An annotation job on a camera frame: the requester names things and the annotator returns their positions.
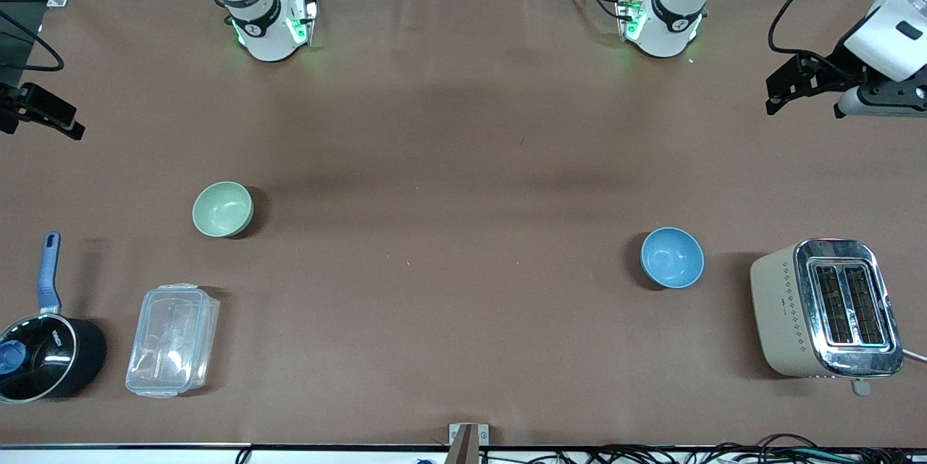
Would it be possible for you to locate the black saucepan blue handle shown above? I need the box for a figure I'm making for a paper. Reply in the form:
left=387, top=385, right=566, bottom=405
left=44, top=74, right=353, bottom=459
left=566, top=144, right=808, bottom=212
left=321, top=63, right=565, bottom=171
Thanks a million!
left=0, top=232, right=108, bottom=404

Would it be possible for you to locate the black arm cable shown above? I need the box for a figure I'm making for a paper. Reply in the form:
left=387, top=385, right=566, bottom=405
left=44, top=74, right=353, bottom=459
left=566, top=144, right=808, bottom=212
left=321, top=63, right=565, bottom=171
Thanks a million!
left=768, top=0, right=927, bottom=67
left=0, top=12, right=65, bottom=73

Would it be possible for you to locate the clear plastic lidded container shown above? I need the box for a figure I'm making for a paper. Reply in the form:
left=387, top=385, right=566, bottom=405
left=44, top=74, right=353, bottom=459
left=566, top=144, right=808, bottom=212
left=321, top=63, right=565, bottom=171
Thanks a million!
left=125, top=283, right=221, bottom=399

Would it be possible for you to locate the metal bracket with post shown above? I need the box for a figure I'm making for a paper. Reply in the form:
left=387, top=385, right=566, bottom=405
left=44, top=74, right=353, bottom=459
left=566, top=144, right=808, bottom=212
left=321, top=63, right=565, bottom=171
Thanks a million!
left=448, top=423, right=490, bottom=464

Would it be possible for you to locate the blue bowl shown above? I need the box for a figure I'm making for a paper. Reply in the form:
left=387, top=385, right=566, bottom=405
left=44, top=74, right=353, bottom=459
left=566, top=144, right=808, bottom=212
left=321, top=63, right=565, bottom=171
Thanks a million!
left=640, top=227, right=705, bottom=290

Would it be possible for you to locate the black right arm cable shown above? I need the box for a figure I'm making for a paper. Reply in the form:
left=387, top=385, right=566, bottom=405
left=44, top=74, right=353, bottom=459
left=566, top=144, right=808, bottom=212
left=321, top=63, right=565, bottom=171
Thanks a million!
left=0, top=12, right=65, bottom=73

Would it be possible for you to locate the brown table mat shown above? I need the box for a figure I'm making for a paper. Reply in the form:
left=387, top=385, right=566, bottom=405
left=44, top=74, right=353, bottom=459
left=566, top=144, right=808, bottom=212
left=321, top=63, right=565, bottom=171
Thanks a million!
left=0, top=0, right=927, bottom=448

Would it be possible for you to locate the glass pot lid blue knob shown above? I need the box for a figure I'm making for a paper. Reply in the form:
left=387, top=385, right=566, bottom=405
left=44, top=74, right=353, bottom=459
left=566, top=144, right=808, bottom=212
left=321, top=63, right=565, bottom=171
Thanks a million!
left=0, top=313, right=77, bottom=402

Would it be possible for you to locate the black cable tangle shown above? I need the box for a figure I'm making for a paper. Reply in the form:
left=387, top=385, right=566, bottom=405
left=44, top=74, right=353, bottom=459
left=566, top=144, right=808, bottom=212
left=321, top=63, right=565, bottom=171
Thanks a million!
left=485, top=434, right=927, bottom=464

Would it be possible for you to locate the green bowl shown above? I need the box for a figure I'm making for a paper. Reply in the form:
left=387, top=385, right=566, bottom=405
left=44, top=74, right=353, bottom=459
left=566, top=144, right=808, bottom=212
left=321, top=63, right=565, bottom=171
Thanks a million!
left=192, top=182, right=255, bottom=238

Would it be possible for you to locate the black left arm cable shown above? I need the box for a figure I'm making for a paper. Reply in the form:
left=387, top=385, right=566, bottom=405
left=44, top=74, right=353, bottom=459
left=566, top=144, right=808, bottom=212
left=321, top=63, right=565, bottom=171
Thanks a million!
left=768, top=0, right=927, bottom=67

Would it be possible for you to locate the beige chrome toaster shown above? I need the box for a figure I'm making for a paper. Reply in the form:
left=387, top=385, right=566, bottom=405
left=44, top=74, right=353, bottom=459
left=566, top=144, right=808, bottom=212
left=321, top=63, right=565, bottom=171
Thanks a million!
left=750, top=238, right=905, bottom=397

